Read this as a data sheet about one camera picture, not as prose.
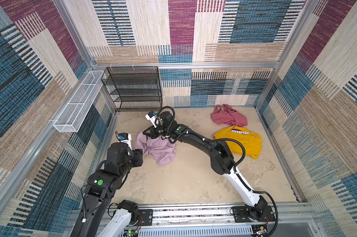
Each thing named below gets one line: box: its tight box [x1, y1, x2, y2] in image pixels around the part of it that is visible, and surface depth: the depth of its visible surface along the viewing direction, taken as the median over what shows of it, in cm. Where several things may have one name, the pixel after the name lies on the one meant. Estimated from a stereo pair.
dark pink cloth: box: [211, 104, 248, 127], surface depth 108 cm
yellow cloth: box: [213, 125, 263, 160], surface depth 101 cm
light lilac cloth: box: [134, 131, 177, 165], surface depth 95 cm
